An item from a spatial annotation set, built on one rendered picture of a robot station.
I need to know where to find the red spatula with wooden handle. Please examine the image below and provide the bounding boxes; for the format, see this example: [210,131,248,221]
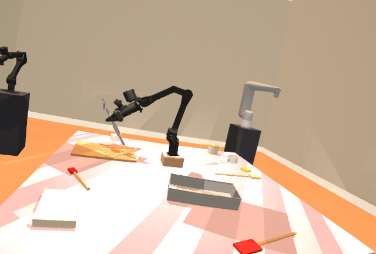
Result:
[233,232,297,254]
[68,167,90,190]

